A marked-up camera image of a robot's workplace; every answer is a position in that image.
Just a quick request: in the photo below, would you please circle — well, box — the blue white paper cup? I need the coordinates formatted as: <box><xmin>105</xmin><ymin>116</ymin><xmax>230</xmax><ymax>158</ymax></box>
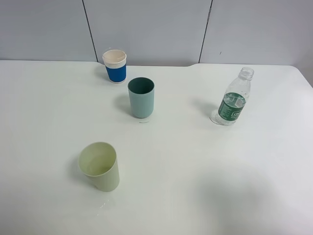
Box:
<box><xmin>102</xmin><ymin>48</ymin><xmax>127</xmax><ymax>84</ymax></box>

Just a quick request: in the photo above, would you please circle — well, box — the light green plastic cup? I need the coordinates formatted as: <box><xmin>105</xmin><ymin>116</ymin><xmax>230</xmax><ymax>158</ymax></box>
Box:
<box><xmin>78</xmin><ymin>142</ymin><xmax>120</xmax><ymax>192</ymax></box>

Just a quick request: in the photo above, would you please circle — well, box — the teal plastic cup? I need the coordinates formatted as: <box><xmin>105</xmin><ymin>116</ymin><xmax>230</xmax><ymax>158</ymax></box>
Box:
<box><xmin>128</xmin><ymin>77</ymin><xmax>155</xmax><ymax>118</ymax></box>

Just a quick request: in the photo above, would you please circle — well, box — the clear green-label water bottle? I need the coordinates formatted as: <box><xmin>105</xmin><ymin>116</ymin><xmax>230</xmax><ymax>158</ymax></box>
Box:
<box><xmin>210</xmin><ymin>67</ymin><xmax>254</xmax><ymax>126</ymax></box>

